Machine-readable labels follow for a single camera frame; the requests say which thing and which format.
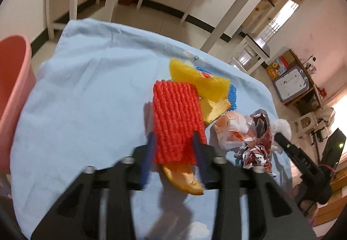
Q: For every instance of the white crumpled plastic bag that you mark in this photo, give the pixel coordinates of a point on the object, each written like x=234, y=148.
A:
x=283, y=127

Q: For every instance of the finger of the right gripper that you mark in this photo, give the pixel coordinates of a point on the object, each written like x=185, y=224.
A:
x=310, y=172

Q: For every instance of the colourful cardboard box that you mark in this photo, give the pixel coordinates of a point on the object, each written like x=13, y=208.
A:
x=277, y=68

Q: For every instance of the red foam fruit net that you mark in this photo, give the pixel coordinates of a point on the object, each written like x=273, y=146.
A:
x=177, y=116

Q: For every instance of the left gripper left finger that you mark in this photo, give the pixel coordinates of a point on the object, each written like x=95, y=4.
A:
x=143, y=159

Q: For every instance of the white orange plastic bag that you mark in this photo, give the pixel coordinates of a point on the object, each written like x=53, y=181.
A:
x=233, y=129

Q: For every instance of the yellow foam fruit net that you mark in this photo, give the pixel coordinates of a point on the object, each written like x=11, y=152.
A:
x=213, y=88

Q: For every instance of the small pomelo peel piece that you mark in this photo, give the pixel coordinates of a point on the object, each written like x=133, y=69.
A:
x=213, y=110

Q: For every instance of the pink plastic bucket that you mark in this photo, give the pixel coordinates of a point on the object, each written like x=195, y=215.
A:
x=17, y=81

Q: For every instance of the wooden side desk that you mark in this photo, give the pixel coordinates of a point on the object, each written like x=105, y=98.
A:
x=307, y=98

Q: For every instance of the red white crumpled paper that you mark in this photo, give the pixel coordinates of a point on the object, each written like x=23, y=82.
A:
x=256, y=157

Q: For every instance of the person's right hand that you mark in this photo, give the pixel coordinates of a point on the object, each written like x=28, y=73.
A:
x=307, y=206

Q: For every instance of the blue foam fruit net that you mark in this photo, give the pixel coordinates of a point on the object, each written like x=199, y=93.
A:
x=231, y=94

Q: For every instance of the white children's drawing board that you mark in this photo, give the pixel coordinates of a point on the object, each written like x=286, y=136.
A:
x=291, y=84

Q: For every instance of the right low black-top bench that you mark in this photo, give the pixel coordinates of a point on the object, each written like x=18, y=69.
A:
x=251, y=52

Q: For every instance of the white plastic stool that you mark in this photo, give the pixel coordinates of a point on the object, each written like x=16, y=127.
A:
x=305, y=124

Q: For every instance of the light blue floral cloth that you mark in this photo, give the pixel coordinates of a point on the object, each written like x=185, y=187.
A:
x=89, y=106

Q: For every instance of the dark red wrapper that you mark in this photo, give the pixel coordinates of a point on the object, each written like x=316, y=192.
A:
x=260, y=126

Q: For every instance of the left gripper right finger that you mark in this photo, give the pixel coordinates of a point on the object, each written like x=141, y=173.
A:
x=208, y=162

